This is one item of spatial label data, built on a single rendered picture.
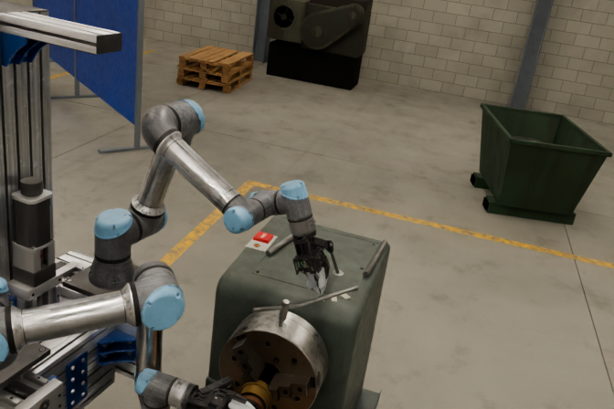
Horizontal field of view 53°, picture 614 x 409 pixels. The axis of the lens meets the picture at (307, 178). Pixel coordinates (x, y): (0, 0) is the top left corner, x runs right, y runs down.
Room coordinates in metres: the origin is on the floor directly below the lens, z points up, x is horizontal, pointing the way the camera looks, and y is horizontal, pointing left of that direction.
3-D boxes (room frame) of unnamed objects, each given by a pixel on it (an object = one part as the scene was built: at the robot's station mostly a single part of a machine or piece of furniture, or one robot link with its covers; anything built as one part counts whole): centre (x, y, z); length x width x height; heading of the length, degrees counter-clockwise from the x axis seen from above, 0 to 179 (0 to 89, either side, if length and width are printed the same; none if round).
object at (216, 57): (9.61, 1.65, 0.22); 1.25 x 0.86 x 0.44; 170
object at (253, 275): (1.94, -0.06, 1.06); 0.59 x 0.48 x 0.39; 166
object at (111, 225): (1.79, 0.60, 1.33); 0.13 x 0.12 x 0.14; 154
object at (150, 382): (1.39, 0.34, 1.08); 0.11 x 0.08 x 0.09; 75
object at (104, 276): (1.78, 0.60, 1.21); 0.15 x 0.15 x 0.10
